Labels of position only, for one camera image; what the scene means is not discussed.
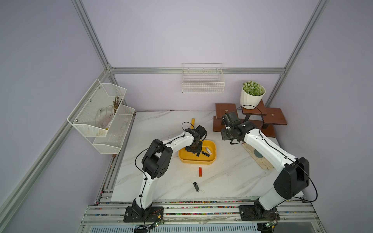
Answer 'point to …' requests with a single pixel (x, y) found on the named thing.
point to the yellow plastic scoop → (193, 123)
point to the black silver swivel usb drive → (196, 186)
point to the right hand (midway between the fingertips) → (228, 135)
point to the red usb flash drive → (200, 172)
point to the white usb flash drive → (209, 151)
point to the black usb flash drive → (205, 154)
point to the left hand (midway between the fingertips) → (195, 151)
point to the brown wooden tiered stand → (260, 116)
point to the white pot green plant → (251, 94)
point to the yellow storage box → (187, 158)
